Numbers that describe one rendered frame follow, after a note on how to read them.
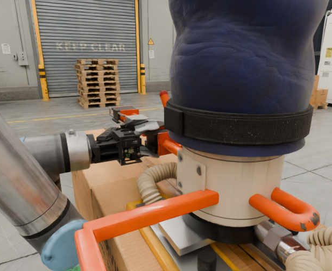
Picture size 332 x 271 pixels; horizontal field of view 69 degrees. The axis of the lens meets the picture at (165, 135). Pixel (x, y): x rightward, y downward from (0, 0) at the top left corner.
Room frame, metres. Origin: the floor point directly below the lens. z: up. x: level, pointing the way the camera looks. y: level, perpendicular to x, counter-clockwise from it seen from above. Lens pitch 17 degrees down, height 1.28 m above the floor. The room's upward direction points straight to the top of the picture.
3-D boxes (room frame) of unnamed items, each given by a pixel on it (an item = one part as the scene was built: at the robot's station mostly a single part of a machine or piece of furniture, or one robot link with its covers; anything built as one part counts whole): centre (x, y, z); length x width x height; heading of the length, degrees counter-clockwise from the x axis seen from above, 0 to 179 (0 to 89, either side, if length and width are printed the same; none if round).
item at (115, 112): (0.86, 0.18, 1.08); 0.31 x 0.03 x 0.05; 27
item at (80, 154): (0.53, 0.20, 1.09); 0.09 x 0.05 x 0.10; 26
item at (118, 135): (0.56, 0.12, 1.08); 0.12 x 0.09 x 0.08; 116
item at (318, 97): (6.94, -3.74, 0.45); 1.21 x 1.03 x 0.91; 26
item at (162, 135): (0.62, 0.00, 1.08); 0.10 x 0.08 x 0.06; 117
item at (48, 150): (0.49, 0.28, 1.08); 0.12 x 0.09 x 0.10; 116
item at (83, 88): (7.39, 2.05, 0.65); 1.29 x 1.10 x 1.31; 26
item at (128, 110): (0.93, 0.15, 1.08); 0.08 x 0.07 x 0.05; 27
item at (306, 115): (0.40, -0.11, 1.20); 0.23 x 0.23 x 0.04
